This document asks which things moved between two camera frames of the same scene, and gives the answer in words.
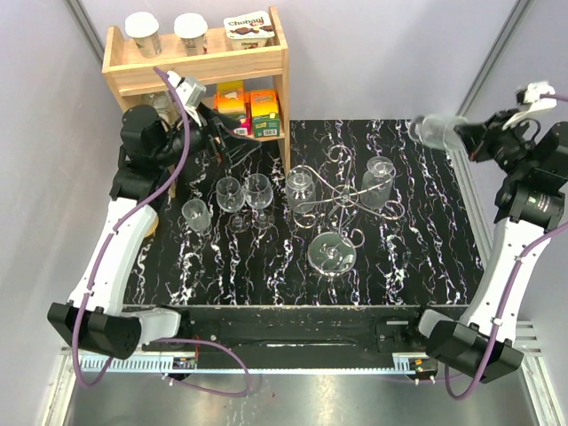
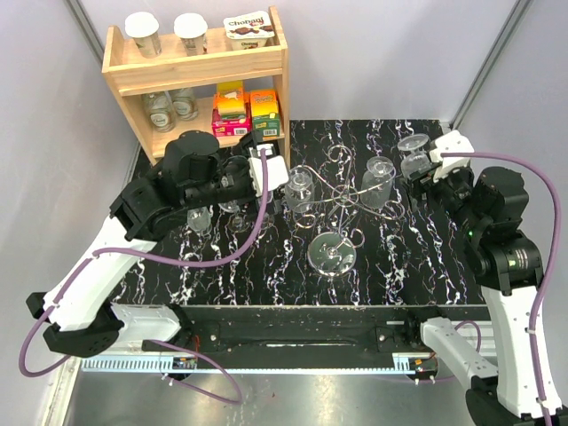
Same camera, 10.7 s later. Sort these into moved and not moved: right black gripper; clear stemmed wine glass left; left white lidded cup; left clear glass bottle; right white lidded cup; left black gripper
Moved: left black gripper; right black gripper
Not moved: left white lidded cup; clear stemmed wine glass left; right white lidded cup; left clear glass bottle
